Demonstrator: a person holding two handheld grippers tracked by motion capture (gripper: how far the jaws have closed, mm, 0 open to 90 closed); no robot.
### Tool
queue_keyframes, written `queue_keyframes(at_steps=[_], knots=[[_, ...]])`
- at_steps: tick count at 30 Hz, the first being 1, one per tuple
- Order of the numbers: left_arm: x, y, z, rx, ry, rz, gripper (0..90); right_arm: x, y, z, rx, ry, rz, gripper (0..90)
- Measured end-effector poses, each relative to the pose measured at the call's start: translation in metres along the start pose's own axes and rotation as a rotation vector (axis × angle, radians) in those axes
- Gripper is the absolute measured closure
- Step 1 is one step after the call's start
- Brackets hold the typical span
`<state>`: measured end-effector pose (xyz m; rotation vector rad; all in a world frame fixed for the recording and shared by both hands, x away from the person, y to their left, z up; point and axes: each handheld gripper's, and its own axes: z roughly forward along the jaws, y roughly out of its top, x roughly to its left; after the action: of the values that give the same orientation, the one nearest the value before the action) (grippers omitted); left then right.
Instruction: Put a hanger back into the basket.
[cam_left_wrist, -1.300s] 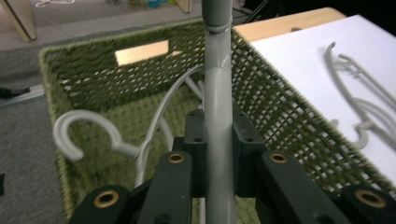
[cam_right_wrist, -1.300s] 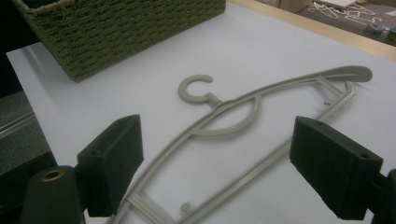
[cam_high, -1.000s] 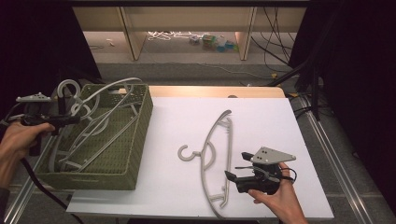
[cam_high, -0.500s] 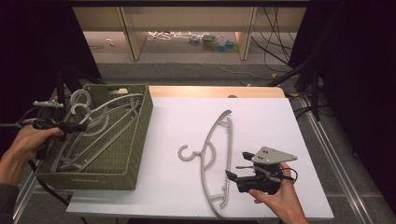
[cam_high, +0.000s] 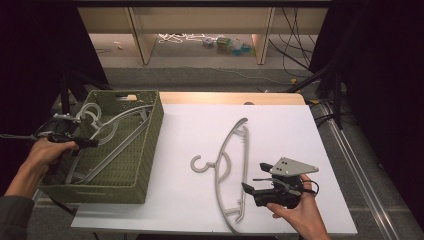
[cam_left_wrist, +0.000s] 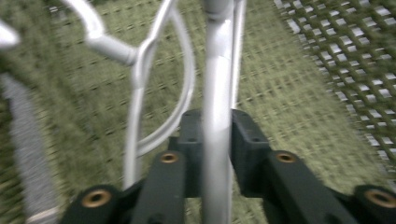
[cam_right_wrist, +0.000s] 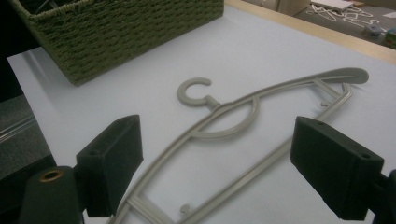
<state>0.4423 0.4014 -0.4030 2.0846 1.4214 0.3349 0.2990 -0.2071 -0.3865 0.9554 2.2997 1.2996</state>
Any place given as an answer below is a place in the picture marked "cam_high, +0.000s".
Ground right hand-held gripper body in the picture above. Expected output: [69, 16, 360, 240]
[251, 156, 320, 210]

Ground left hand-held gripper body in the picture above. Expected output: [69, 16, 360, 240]
[0, 112, 83, 150]

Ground grey plastic clothes hanger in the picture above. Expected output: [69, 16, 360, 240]
[64, 102, 155, 185]
[190, 117, 250, 236]
[68, 103, 151, 184]

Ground green woven basket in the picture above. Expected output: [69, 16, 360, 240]
[38, 89, 165, 205]

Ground person's left hand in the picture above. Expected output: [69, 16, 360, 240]
[19, 138, 80, 183]

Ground person's right hand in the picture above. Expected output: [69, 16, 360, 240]
[265, 173, 332, 236]

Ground white table cover sheet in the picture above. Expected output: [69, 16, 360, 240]
[70, 103, 358, 236]

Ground black metal stand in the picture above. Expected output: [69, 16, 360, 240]
[59, 70, 113, 116]
[285, 61, 345, 131]

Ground black curtain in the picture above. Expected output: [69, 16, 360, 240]
[0, 0, 110, 198]
[308, 0, 424, 231]

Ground colourful toy pile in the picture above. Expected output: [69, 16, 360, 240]
[202, 35, 257, 57]

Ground light wooden shelf unit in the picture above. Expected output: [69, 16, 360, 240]
[78, 7, 329, 66]

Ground right hand-held gripper cable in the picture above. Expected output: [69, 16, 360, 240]
[300, 179, 320, 197]

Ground black hanging cables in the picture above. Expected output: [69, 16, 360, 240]
[268, 7, 322, 78]

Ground white cable heap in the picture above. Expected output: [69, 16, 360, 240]
[157, 32, 208, 45]

